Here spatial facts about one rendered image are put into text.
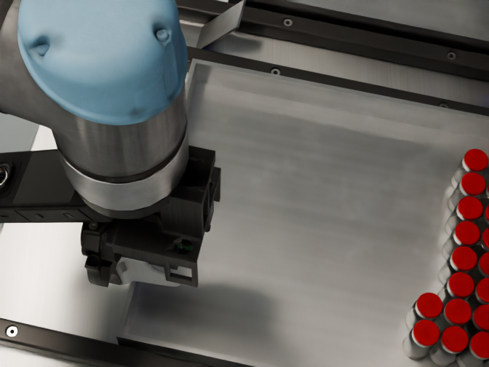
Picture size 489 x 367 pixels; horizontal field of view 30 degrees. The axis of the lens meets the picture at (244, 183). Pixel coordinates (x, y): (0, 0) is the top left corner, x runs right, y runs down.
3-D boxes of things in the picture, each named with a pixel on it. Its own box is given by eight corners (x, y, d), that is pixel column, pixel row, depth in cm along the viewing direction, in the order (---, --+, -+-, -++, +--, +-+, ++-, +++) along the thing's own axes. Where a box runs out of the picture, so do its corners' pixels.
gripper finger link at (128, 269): (179, 317, 73) (175, 279, 65) (108, 300, 73) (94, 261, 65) (188, 280, 74) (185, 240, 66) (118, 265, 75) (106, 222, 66)
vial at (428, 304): (433, 311, 76) (445, 294, 72) (429, 336, 75) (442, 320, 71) (407, 305, 76) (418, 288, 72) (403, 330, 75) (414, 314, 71)
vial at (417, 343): (429, 337, 75) (442, 321, 71) (426, 362, 74) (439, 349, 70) (403, 331, 75) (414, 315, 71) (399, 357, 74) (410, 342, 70)
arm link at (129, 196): (35, 168, 50) (78, 45, 53) (49, 201, 54) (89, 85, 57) (168, 197, 49) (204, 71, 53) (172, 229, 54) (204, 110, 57)
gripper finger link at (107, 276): (115, 303, 68) (102, 264, 60) (95, 298, 68) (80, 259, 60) (132, 245, 70) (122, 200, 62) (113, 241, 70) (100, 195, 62)
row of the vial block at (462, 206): (476, 173, 81) (490, 150, 77) (453, 369, 74) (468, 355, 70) (452, 168, 82) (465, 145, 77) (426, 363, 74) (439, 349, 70)
